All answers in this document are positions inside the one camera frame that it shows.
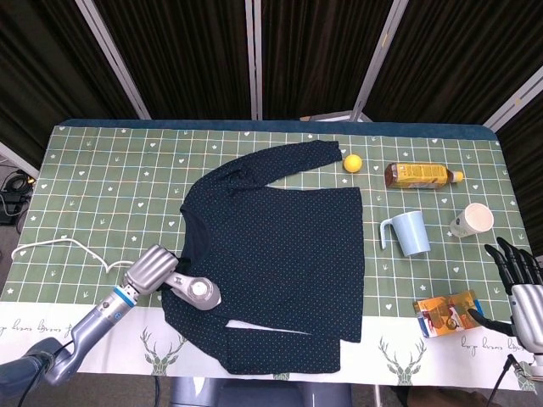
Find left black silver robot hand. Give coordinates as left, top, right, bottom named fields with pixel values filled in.
left=123, top=244, right=192, bottom=297

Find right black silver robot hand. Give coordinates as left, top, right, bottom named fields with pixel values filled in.
left=466, top=237, right=543, bottom=352

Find white handheld steamer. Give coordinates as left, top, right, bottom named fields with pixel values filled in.
left=164, top=273, right=222, bottom=311

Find thin white cable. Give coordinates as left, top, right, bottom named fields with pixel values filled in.
left=11, top=237, right=135, bottom=275

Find navy polka dot shirt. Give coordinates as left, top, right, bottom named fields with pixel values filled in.
left=160, top=140, right=363, bottom=375

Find orange snack box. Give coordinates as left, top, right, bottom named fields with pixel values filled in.
left=414, top=290, right=484, bottom=339

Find white paper cup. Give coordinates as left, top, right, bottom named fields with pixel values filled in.
left=450, top=202, right=495, bottom=239

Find green checked tablecloth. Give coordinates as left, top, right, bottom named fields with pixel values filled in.
left=0, top=122, right=543, bottom=391

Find grey robot torso base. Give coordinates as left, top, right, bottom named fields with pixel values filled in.
left=169, top=375, right=353, bottom=407

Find amber tea bottle yellow label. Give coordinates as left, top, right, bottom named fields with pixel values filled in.
left=384, top=162, right=465, bottom=190

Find white screen foot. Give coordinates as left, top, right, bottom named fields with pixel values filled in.
left=299, top=110, right=373, bottom=124

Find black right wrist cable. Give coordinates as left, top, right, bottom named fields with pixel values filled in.
left=483, top=354, right=522, bottom=407

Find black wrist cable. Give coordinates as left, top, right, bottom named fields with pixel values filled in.
left=483, top=354, right=522, bottom=407
left=53, top=338, right=76, bottom=358

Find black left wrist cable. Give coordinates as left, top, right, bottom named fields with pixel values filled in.
left=53, top=338, right=76, bottom=358

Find black floor cables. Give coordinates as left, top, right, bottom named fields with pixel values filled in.
left=0, top=169, right=36, bottom=226

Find white screen frame post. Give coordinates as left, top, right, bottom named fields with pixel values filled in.
left=351, top=0, right=411, bottom=122
left=75, top=0, right=152, bottom=120
left=483, top=75, right=543, bottom=132
left=244, top=0, right=264, bottom=121
left=0, top=142, right=40, bottom=179

